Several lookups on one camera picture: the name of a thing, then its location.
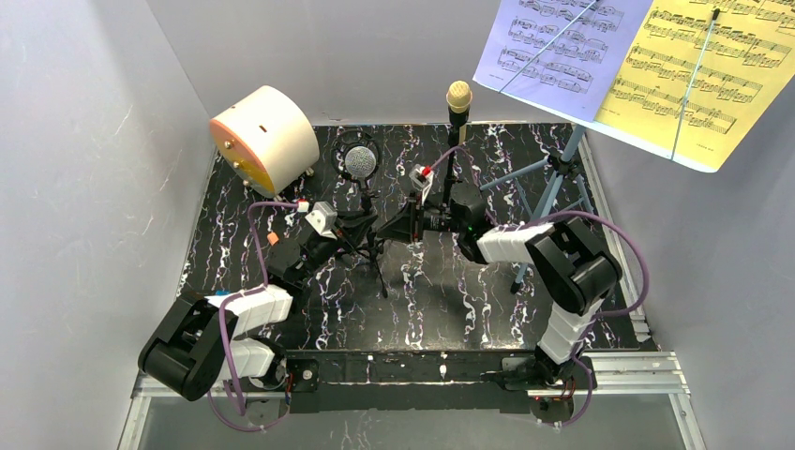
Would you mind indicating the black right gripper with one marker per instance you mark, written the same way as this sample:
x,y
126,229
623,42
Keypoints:
x,y
420,219

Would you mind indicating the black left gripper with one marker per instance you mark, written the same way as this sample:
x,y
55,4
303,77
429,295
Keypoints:
x,y
338,234

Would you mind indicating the silver microphone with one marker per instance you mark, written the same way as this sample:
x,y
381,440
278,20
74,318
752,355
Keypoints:
x,y
357,158

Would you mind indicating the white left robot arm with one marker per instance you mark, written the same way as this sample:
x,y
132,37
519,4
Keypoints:
x,y
203,340

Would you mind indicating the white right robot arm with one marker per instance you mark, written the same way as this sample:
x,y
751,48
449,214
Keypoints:
x,y
576,268

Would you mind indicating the white and orange drum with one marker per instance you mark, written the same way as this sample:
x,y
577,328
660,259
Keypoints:
x,y
267,140

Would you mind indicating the beige microphone on round stand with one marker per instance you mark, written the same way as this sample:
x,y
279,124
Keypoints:
x,y
459,97

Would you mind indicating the blue music stand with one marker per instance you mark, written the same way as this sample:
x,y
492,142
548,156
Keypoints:
x,y
564,166

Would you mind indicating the lavender sheet music page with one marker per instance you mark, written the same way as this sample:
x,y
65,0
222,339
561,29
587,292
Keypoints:
x,y
560,56

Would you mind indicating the yellow sheet music page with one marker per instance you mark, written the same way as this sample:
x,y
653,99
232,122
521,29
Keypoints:
x,y
697,77

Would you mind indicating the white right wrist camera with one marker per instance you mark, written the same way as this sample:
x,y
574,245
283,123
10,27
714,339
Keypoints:
x,y
422,179

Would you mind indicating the aluminium frame rail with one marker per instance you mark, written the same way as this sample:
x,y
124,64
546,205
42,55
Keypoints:
x,y
432,400

